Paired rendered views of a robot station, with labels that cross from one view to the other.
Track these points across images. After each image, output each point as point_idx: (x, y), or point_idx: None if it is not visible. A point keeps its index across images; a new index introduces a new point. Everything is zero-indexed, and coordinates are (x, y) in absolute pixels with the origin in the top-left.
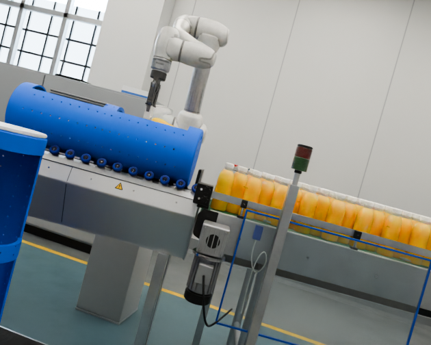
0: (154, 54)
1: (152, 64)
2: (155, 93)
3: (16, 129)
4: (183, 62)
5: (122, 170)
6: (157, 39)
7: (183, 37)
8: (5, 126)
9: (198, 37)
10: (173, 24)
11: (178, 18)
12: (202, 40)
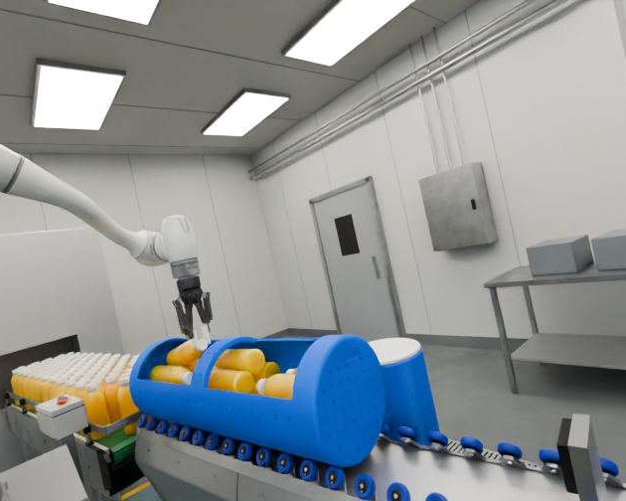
0: (195, 254)
1: (199, 269)
2: (196, 307)
3: (375, 342)
4: (169, 261)
5: (205, 446)
6: (193, 235)
7: (106, 217)
8: (384, 341)
9: None
10: (29, 170)
11: (18, 154)
12: None
